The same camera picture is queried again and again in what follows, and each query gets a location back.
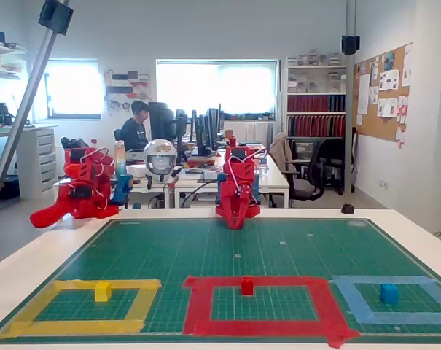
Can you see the white wall shelf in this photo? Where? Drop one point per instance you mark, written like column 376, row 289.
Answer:
column 5, row 49

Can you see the black computer monitor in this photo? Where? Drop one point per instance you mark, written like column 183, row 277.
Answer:
column 162, row 120
column 182, row 127
column 214, row 124
column 202, row 131

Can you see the white drawer cabinet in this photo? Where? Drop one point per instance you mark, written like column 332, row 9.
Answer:
column 38, row 164

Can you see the white bookshelf with binders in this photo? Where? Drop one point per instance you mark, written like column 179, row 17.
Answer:
column 315, row 98

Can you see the colourful drink bottle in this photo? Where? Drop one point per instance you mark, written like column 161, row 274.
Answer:
column 120, row 160

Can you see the green cutting mat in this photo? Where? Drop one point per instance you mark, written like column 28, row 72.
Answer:
column 169, row 255

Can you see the red tape square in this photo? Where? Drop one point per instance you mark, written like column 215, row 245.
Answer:
column 256, row 324

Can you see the wide bright window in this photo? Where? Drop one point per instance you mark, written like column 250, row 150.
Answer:
column 223, row 87

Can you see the white wall socket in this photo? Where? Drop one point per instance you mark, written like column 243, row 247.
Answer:
column 383, row 183

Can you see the cork pin board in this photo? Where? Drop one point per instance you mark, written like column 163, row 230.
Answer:
column 384, row 109

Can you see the red robot arm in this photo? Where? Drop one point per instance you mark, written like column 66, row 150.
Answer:
column 238, row 169

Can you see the wall tool organizer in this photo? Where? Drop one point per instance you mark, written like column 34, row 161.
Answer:
column 120, row 77

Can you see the blue cube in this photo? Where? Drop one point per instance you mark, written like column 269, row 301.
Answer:
column 389, row 294

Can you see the black office chair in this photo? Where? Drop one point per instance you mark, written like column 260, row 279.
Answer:
column 307, row 178
column 333, row 160

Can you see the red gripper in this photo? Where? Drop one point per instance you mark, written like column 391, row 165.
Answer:
column 235, row 201

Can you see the black pole foot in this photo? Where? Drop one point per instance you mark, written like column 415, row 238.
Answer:
column 347, row 208

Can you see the blue table clamp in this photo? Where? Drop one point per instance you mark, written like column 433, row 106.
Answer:
column 221, row 177
column 256, row 191
column 122, row 187

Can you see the red cube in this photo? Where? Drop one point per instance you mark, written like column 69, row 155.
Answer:
column 247, row 287

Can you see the white helmet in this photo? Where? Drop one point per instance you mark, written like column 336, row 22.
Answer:
column 160, row 160

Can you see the blue tape square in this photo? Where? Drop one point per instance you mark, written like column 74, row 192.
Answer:
column 388, row 318

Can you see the small bright window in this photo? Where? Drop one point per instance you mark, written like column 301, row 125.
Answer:
column 74, row 87

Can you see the yellow tape square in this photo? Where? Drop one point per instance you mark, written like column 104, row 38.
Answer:
column 78, row 326

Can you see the red leader arm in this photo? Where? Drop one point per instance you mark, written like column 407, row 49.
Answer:
column 85, row 204

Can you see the seated person in dark top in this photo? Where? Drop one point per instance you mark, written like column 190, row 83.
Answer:
column 132, row 133

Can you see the yellow cube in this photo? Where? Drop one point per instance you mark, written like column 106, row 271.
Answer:
column 102, row 292

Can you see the black bag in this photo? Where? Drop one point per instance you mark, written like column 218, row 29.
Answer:
column 74, row 142

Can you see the black pole bracket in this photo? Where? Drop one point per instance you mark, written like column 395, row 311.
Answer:
column 56, row 16
column 350, row 44

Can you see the beige jacket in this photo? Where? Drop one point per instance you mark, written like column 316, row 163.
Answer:
column 280, row 149

